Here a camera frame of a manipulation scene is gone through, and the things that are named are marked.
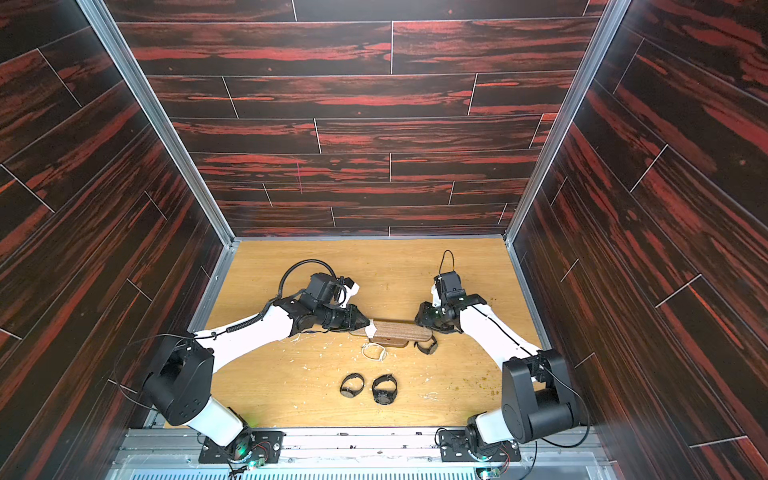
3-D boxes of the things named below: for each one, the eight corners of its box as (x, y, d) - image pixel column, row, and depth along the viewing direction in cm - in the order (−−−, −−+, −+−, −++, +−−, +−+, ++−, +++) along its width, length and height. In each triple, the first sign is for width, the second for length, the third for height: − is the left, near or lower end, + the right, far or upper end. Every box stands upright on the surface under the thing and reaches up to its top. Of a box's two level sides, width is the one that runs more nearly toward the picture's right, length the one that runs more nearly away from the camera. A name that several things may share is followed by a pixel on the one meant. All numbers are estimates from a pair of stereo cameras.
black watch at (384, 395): (372, 404, 82) (372, 399, 79) (373, 377, 87) (372, 371, 84) (397, 404, 82) (397, 399, 79) (396, 377, 87) (397, 371, 84)
